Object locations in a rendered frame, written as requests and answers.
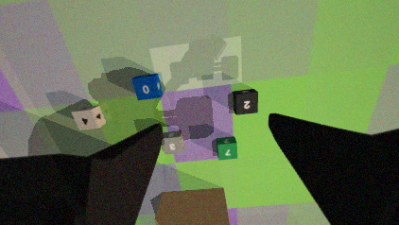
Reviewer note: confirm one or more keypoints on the green block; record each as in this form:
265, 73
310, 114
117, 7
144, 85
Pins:
226, 148

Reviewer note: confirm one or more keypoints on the blue block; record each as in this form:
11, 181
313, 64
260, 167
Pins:
147, 86

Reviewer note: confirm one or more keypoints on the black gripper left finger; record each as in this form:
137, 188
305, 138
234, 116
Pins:
105, 188

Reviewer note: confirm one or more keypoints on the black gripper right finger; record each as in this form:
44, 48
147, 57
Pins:
352, 176

